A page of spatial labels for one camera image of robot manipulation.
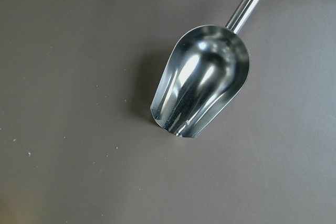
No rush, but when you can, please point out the steel ice scoop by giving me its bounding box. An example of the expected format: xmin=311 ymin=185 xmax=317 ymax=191
xmin=150 ymin=0 xmax=260 ymax=138

